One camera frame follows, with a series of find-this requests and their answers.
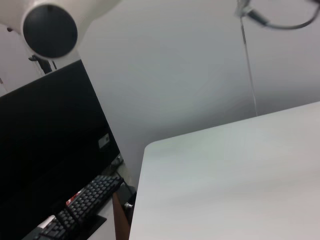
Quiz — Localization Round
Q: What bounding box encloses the brown wooden panel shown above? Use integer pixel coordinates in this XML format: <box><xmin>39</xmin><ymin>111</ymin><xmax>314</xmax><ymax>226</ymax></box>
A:
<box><xmin>111</xmin><ymin>191</ymin><xmax>131</xmax><ymax>240</ymax></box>

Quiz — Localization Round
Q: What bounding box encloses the black computer keyboard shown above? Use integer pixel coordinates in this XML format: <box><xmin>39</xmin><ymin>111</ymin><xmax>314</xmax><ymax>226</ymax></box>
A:
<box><xmin>23</xmin><ymin>174</ymin><xmax>125</xmax><ymax>240</ymax></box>

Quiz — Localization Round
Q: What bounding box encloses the black computer monitor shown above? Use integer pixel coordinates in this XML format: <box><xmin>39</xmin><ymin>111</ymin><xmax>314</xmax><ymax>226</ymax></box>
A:
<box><xmin>0</xmin><ymin>59</ymin><xmax>122</xmax><ymax>240</ymax></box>

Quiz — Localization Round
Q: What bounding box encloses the black flat base plate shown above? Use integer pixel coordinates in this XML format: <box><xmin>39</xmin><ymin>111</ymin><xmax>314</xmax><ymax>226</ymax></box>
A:
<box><xmin>72</xmin><ymin>213</ymin><xmax>108</xmax><ymax>240</ymax></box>

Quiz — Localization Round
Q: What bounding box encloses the black monitor mount bracket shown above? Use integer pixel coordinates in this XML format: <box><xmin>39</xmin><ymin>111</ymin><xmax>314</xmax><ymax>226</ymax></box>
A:
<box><xmin>28</xmin><ymin>55</ymin><xmax>58</xmax><ymax>75</ymax></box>

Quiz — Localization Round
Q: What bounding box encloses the left gripper cable with connector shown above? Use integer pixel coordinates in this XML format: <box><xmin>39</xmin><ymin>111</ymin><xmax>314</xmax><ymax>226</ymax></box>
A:
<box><xmin>234</xmin><ymin>0</ymin><xmax>320</xmax><ymax>30</ymax></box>

